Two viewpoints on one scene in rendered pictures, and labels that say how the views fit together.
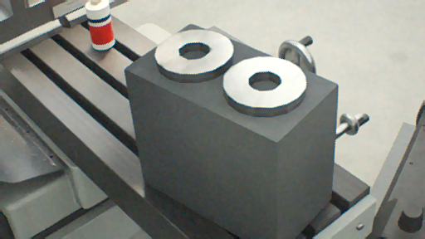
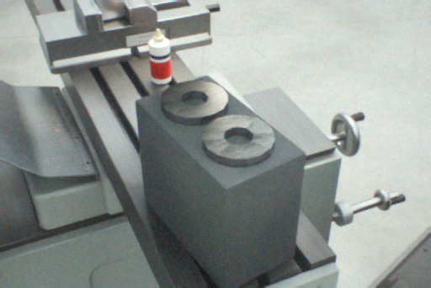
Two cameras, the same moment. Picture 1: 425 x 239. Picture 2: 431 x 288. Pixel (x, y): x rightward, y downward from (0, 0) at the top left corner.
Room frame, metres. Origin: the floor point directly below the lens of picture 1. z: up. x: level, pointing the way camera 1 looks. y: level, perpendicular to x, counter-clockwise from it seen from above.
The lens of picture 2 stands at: (0.01, -0.17, 1.56)
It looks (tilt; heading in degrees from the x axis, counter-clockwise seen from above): 38 degrees down; 13
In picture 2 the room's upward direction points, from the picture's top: straight up
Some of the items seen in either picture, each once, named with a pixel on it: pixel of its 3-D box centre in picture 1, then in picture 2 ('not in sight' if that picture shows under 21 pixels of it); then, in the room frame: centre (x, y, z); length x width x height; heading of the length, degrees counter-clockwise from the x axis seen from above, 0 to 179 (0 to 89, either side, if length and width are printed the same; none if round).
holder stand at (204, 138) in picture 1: (232, 133); (215, 175); (0.64, -0.02, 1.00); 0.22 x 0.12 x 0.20; 47
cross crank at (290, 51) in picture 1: (285, 69); (333, 138); (1.30, -0.18, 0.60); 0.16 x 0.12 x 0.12; 127
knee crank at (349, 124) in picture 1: (337, 132); (369, 204); (1.21, -0.29, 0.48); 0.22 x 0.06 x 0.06; 127
